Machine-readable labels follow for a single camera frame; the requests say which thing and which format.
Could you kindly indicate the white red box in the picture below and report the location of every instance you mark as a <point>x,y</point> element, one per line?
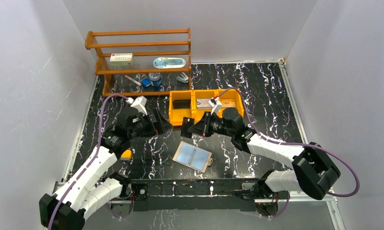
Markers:
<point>121,59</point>

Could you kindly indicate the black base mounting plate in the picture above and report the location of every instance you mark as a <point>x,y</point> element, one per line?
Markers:
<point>195,193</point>

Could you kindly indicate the blue white jar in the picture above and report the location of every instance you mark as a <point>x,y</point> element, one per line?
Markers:
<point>155,79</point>

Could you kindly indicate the small blue cube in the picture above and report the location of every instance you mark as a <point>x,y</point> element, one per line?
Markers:
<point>146,82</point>

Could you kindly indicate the left yellow bin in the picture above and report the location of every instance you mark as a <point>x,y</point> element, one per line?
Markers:
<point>176,115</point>

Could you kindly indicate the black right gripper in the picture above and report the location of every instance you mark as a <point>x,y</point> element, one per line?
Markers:
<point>203,127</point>

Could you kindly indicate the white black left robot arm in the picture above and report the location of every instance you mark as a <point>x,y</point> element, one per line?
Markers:
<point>86,191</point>

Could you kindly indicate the gold credit card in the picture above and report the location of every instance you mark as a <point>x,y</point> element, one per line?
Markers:
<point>226,103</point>

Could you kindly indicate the blue oval package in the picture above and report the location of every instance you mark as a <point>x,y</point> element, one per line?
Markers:
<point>169,63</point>

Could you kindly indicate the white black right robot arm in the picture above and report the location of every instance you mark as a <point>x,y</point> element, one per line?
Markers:
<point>310,169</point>

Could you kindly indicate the beige card holder wallet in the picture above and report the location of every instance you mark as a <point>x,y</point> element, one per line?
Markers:
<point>193,157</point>

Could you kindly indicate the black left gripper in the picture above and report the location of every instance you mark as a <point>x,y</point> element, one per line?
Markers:
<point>152,121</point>

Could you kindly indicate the small yellow block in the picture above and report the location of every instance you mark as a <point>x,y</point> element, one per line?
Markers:
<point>126,155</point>

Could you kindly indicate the wooden shelf rack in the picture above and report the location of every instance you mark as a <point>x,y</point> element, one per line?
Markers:
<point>145,45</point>

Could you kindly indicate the white marker pen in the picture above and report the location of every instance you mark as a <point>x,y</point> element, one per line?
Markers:
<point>133,80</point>

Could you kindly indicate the right yellow bin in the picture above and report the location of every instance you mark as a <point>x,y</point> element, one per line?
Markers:
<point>230,94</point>

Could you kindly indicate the black VIP credit card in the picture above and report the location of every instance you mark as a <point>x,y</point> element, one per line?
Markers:
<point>186,124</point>

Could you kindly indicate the silver credit card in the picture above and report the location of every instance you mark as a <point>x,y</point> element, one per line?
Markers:
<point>203,103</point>

